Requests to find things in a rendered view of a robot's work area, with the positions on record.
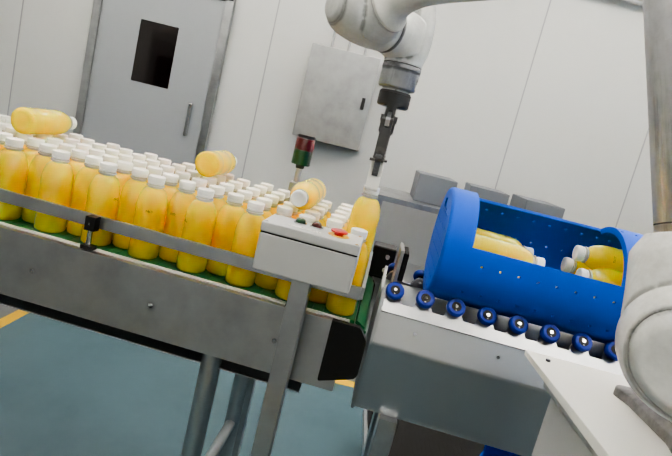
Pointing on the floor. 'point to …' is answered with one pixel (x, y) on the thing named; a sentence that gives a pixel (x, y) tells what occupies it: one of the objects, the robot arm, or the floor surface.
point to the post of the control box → (281, 368)
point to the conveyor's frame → (174, 321)
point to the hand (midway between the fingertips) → (374, 175)
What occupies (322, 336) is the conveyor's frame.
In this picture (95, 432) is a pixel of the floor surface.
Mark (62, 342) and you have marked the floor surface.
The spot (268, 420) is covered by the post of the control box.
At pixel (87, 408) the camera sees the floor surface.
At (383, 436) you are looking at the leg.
